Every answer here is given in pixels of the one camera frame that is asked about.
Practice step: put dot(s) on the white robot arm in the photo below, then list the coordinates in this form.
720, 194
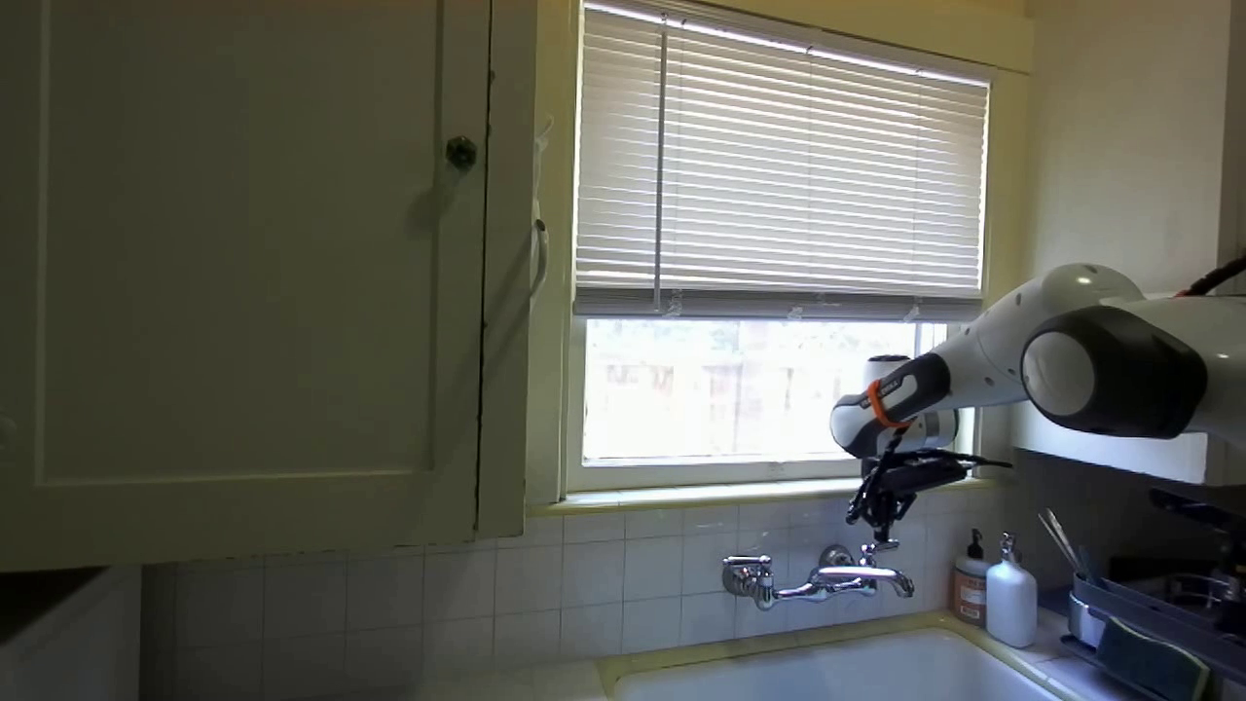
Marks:
1086, 347

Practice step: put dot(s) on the white soap dispenser bottle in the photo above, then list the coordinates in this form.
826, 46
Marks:
1012, 600

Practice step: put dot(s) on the dark round cabinet knob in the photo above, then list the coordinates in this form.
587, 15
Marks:
460, 155

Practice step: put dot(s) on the window with white frame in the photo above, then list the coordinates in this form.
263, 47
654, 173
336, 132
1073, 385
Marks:
690, 402

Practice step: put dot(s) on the brown soap dispenser bottle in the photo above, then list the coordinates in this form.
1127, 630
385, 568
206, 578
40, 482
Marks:
968, 584

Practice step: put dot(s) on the white enamel sink basin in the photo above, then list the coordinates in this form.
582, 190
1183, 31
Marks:
901, 659

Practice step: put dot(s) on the dish rack with utensils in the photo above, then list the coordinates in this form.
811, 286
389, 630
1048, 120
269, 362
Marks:
1188, 600

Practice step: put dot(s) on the cream wall cabinet door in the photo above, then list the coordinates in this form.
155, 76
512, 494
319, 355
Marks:
240, 276

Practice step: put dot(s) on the white window blinds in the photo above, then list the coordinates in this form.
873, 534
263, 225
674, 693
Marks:
730, 171

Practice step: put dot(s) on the chrome wall-mounted tap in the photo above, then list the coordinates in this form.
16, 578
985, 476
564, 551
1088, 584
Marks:
830, 576

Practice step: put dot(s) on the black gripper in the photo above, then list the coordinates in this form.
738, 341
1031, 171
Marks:
898, 476

